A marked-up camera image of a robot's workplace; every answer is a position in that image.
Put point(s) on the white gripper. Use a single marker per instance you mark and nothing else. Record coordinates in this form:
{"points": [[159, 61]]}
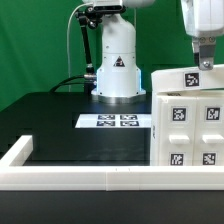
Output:
{"points": [[204, 19]]}

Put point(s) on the white rectangular block with tags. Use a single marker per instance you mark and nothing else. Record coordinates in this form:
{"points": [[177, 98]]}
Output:
{"points": [[187, 79]]}

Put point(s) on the white cabinet door panel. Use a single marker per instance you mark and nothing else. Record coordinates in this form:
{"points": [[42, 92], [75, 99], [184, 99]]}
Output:
{"points": [[178, 136], [209, 132]]}

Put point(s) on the white cabinet box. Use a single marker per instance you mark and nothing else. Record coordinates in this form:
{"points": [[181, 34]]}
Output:
{"points": [[158, 99]]}

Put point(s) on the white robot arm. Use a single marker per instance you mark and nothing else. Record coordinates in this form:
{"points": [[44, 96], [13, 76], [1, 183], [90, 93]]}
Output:
{"points": [[118, 79]]}

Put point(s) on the black articulated camera mount arm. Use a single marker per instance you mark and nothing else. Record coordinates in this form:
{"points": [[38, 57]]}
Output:
{"points": [[87, 36]]}

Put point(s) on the white flat tag base plate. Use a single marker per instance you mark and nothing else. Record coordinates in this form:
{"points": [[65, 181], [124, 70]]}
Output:
{"points": [[113, 121]]}

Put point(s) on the white U-shaped boundary frame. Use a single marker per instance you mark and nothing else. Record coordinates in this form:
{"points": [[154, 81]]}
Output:
{"points": [[16, 175]]}

